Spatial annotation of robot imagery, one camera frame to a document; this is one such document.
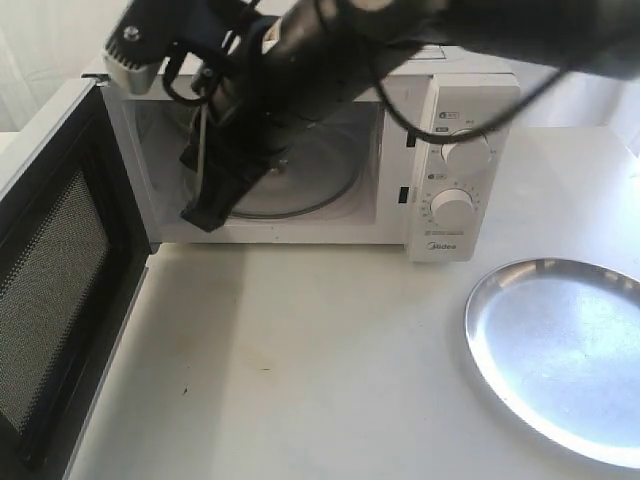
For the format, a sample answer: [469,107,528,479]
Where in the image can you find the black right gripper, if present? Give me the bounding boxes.
[179,14,310,233]

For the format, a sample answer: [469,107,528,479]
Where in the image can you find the white microwave door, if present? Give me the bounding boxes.
[1,79,151,479]

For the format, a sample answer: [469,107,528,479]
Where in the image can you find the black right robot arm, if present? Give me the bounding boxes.
[182,1,639,232]

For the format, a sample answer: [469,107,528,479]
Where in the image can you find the white microwave oven body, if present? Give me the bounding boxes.
[88,47,520,262]

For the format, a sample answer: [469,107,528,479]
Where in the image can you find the lower white microwave knob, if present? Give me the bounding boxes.
[430,189,475,229]

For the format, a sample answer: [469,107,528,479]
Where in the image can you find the white microwave knob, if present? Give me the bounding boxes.
[430,189,475,229]
[441,135,492,172]

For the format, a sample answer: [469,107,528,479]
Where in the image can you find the upper white microwave knob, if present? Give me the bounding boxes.
[441,135,492,172]

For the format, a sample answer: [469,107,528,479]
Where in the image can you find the round silver metal tray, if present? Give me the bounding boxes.
[464,258,639,470]

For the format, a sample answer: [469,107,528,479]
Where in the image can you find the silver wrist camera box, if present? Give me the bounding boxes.
[103,0,198,95]

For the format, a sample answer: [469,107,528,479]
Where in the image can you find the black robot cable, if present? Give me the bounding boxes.
[162,0,566,146]

